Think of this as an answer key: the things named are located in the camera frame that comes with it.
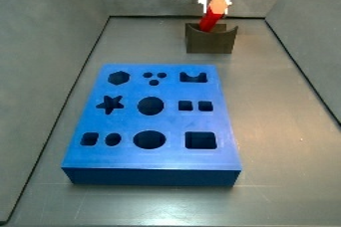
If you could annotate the red hexagonal prism rod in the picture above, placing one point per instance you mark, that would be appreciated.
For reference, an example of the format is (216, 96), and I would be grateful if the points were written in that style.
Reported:
(214, 13)

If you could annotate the black curved cradle stand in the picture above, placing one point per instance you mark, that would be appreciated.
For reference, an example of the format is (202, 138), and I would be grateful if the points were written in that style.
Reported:
(214, 42)

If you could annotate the blue foam shape board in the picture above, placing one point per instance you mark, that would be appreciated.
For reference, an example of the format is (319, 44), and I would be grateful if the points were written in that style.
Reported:
(154, 129)

